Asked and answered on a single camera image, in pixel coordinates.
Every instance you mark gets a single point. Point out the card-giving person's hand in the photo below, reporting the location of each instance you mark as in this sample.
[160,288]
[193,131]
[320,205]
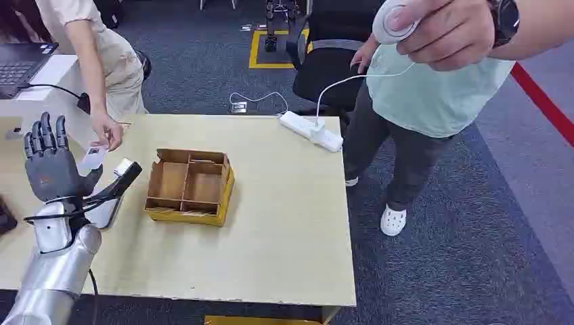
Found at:
[110,130]

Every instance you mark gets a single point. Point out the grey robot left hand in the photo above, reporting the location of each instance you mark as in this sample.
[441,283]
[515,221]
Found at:
[51,172]

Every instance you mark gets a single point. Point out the controller person's right hand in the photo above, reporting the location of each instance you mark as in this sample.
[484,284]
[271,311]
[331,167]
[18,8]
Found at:
[448,33]

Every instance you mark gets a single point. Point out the controller person's left hand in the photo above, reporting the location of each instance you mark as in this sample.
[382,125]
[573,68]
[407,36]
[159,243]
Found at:
[364,56]

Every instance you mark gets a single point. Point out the white round controller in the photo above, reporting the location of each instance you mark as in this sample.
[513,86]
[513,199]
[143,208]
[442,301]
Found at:
[385,31]

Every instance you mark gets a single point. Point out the white printed card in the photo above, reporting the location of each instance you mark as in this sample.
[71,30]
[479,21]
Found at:
[92,158]

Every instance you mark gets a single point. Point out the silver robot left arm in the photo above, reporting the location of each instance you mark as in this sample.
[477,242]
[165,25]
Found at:
[56,269]

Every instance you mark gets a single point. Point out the black office chair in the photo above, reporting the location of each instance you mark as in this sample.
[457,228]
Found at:
[329,67]

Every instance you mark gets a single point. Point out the black wristwatch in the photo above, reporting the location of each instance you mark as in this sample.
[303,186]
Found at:
[506,20]

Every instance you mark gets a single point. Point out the dark object at desk edge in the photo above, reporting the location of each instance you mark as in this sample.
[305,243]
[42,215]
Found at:
[5,217]

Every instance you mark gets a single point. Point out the white side desk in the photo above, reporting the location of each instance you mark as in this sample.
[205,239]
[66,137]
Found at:
[49,107]

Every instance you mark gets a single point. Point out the person holding white controller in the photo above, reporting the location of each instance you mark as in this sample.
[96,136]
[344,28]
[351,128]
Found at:
[426,98]

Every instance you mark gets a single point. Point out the person beside white desk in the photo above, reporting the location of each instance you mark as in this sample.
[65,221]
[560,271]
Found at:
[112,58]

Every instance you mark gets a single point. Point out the white plug adapter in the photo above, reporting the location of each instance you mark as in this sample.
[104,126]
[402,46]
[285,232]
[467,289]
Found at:
[318,126]

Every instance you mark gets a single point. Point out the black background robot legs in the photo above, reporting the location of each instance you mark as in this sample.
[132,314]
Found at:
[280,22]

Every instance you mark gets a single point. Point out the white power strip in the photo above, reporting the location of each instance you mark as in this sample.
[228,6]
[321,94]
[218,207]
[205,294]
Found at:
[314,134]

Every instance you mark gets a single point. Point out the wooden box with compartments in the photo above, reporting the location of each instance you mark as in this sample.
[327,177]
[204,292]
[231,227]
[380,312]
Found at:
[190,188]

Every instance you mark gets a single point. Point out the black laptop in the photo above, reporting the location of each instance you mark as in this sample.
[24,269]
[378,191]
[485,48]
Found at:
[20,67]

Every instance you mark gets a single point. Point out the yellow floor tape square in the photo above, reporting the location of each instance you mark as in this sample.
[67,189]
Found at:
[253,54]

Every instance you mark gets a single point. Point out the red floor tape line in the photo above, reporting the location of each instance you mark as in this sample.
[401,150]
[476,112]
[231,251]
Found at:
[545,105]

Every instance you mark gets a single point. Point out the white clog shoe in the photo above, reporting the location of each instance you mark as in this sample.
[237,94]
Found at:
[352,181]
[393,220]

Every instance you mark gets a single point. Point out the metal floor socket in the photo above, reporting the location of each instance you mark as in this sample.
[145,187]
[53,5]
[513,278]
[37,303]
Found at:
[238,107]

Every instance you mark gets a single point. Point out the yellow box under table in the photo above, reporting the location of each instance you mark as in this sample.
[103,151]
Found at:
[260,320]

